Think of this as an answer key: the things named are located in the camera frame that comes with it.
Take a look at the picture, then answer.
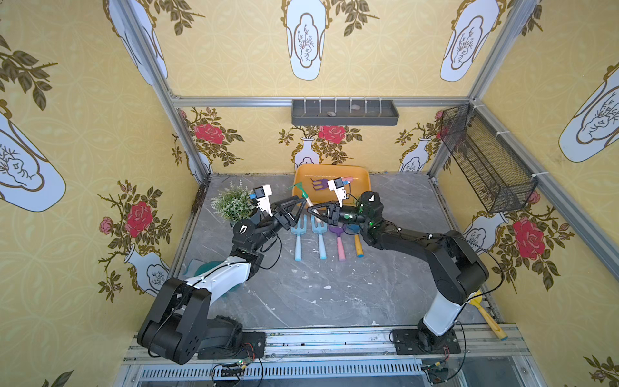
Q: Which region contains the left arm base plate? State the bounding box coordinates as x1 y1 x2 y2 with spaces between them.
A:
198 332 266 360

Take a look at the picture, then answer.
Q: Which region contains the light blue hand rake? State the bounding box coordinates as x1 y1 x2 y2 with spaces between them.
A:
291 214 307 261
312 216 328 261

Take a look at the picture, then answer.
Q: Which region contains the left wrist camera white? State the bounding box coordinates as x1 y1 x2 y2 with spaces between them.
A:
249 185 272 216

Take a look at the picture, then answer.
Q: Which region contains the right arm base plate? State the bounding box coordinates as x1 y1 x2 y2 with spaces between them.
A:
389 328 462 356

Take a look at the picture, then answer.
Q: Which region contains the artificial green white plant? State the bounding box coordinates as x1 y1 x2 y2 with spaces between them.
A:
211 181 256 222

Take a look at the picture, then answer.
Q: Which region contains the aluminium front rail frame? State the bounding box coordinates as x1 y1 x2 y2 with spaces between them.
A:
114 324 546 386

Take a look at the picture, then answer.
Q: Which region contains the grey wall shelf tray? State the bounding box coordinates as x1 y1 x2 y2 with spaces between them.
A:
291 98 400 127

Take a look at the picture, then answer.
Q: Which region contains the teal garden glove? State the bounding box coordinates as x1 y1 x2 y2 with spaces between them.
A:
186 257 250 297

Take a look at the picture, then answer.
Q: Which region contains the green rake wooden handle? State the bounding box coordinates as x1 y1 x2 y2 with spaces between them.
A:
292 182 314 207

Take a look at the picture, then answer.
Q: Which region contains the yellow scoop wooden handle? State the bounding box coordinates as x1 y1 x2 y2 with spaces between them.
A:
467 290 508 341

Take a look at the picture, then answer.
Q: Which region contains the black wire mesh basket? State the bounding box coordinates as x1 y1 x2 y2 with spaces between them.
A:
438 105 538 213

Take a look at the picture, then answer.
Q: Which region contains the purple rake pink handle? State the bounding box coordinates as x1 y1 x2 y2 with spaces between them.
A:
328 225 346 261

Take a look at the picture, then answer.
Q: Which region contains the purple cultivator pink handle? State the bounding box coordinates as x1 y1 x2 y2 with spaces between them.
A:
311 177 354 191

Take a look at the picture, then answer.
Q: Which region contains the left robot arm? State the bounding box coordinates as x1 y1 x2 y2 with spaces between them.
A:
136 196 306 365

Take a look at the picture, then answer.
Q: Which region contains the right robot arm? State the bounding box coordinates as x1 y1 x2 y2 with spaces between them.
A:
309 191 489 351

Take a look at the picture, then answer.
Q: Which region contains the blue cultivator yellow handle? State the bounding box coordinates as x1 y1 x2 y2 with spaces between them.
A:
348 225 364 258

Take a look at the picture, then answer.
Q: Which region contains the orange plastic storage box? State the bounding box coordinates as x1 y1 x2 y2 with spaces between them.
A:
293 164 372 204

